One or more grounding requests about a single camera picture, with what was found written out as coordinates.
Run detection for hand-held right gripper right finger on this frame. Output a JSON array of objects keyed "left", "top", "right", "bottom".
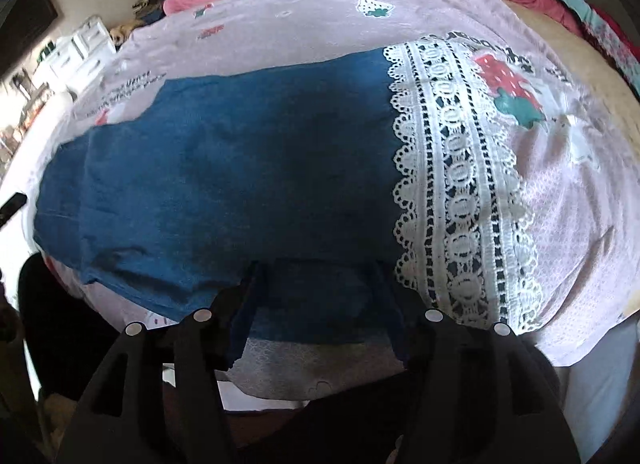
[{"left": 371, "top": 260, "right": 582, "bottom": 464}]

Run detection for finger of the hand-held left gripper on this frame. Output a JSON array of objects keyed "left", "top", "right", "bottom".
[{"left": 0, "top": 192, "right": 27, "bottom": 233}]

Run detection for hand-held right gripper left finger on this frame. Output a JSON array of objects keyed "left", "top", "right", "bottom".
[{"left": 59, "top": 260, "right": 264, "bottom": 464}]

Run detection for blue denim pants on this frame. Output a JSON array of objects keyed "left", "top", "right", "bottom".
[{"left": 32, "top": 39, "right": 547, "bottom": 346}]

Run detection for white drawer cabinet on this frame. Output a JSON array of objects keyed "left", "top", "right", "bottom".
[{"left": 42, "top": 16, "right": 118, "bottom": 95}]

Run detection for tan plush toy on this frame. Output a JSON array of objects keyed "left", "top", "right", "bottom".
[{"left": 109, "top": 21, "right": 138, "bottom": 47}]

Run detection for dark blue bag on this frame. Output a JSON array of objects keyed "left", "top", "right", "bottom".
[{"left": 132, "top": 0, "right": 169, "bottom": 27}]

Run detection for lilac strawberry printed blanket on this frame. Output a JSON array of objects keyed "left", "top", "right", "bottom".
[{"left": 30, "top": 0, "right": 640, "bottom": 397}]

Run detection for beige bed sheet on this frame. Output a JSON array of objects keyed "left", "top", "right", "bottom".
[{"left": 500, "top": 0, "right": 640, "bottom": 165}]

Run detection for colourful patterned cloth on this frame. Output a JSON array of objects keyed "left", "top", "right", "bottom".
[{"left": 545, "top": 0, "right": 640, "bottom": 87}]

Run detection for black wall television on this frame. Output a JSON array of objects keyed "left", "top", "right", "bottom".
[{"left": 0, "top": 0, "right": 60, "bottom": 75}]

